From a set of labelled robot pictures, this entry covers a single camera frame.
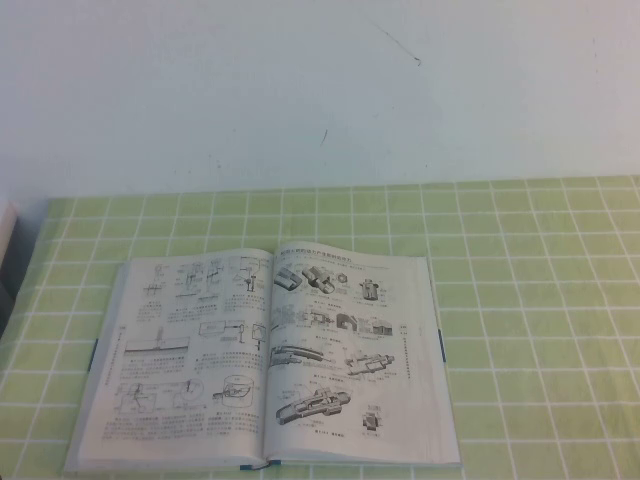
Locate illustrated technical book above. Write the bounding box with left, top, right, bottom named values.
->
left=62, top=244, right=464, bottom=474

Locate green white checked tablecloth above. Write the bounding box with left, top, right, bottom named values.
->
left=0, top=175, right=640, bottom=480

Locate white panel beside table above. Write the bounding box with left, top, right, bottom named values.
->
left=0, top=198, right=21, bottom=261

